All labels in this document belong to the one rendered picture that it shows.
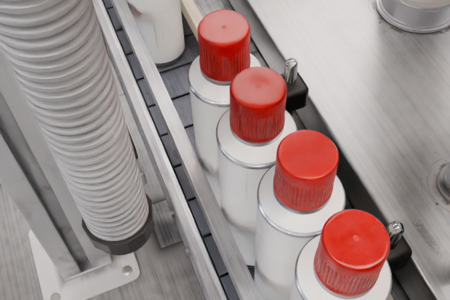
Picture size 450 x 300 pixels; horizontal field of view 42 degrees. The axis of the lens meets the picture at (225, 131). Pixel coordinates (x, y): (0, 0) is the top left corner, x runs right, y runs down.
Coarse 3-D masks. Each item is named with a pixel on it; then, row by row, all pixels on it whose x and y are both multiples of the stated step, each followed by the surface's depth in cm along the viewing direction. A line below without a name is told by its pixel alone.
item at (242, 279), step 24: (120, 0) 56; (144, 48) 53; (144, 72) 51; (168, 96) 49; (168, 120) 48; (192, 168) 45; (216, 216) 43; (216, 240) 42; (240, 264) 41; (240, 288) 40
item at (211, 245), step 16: (112, 16) 67; (192, 32) 65; (128, 48) 64; (192, 48) 64; (176, 64) 62; (144, 80) 61; (176, 80) 61; (144, 96) 60; (176, 96) 60; (160, 128) 58; (192, 128) 58; (192, 144) 56; (176, 160) 55; (192, 192) 53; (192, 208) 52; (208, 240) 51; (224, 272) 49; (224, 288) 48
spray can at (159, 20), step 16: (128, 0) 56; (144, 0) 55; (160, 0) 55; (176, 0) 57; (144, 16) 56; (160, 16) 56; (176, 16) 58; (144, 32) 58; (160, 32) 58; (176, 32) 59; (160, 48) 60; (176, 48) 61; (160, 64) 62
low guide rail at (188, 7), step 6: (180, 0) 63; (186, 0) 63; (192, 0) 63; (186, 6) 62; (192, 6) 62; (186, 12) 62; (192, 12) 62; (198, 12) 62; (186, 18) 63; (192, 18) 61; (198, 18) 61; (192, 24) 62; (192, 30) 63
